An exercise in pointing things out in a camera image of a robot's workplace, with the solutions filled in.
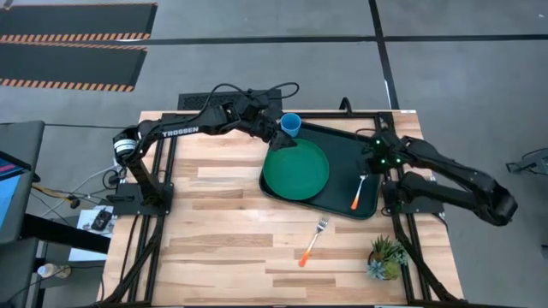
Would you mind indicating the small black handheld device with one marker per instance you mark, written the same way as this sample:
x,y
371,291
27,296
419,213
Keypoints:
x,y
101,219

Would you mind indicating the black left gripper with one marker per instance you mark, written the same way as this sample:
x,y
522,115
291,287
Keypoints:
x,y
259,115

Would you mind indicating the black floor vent grate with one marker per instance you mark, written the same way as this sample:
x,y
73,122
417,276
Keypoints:
x,y
201,100

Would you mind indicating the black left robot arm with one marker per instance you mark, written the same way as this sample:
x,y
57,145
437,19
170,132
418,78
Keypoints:
x,y
171,130

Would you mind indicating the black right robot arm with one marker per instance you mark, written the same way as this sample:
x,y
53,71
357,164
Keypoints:
x,y
462,188

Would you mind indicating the clear plastic bottle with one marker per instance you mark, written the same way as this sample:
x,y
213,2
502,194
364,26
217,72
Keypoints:
x,y
48,270

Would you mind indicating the grey monitor with blue screen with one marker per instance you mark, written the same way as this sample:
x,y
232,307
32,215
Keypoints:
x,y
10,188

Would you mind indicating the dark green serving tray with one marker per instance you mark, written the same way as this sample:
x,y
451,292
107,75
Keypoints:
x,y
347,201

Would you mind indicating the black hazard-striped floor mat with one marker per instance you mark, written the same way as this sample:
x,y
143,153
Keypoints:
x,y
77,21
68,66

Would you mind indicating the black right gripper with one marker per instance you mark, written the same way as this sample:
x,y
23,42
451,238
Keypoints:
x,y
385,154

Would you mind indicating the white paper sheet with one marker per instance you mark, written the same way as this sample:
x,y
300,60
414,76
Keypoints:
x,y
87,244

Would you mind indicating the potted succulent plant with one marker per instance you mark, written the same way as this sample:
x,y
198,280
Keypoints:
x,y
385,258

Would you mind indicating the blue plastic cup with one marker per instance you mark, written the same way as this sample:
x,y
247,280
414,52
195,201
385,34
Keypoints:
x,y
291,123

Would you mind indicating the green round plate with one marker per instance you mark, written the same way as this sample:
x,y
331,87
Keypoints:
x,y
295,171

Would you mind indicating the black desk bar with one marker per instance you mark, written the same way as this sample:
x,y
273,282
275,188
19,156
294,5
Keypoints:
x,y
64,233

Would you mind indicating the black aluminium table frame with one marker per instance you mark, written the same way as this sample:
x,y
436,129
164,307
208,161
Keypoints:
x,y
164,222

